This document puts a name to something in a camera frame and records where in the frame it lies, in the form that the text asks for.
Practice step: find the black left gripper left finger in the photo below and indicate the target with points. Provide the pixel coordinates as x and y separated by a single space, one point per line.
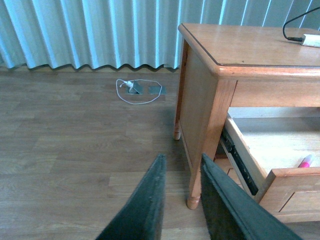
141 218

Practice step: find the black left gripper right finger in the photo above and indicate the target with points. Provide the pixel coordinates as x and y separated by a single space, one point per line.
231 214

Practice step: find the wooden drawer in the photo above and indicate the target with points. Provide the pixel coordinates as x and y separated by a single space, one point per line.
224 163
265 154

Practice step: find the pink marker with white caps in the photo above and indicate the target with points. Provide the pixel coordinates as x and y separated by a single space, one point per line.
307 161

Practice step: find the closed floor socket plate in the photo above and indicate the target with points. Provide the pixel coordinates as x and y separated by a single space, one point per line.
156 90

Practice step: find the open floor socket box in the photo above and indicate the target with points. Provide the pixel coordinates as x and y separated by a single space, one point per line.
134 87

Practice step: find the wooden nightstand cabinet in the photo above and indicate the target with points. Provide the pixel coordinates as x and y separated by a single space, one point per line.
225 66

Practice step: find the white charger adapter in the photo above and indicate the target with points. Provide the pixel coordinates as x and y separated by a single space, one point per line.
311 40

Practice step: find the light blue pleated curtain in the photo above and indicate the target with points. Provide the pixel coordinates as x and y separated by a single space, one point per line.
133 32

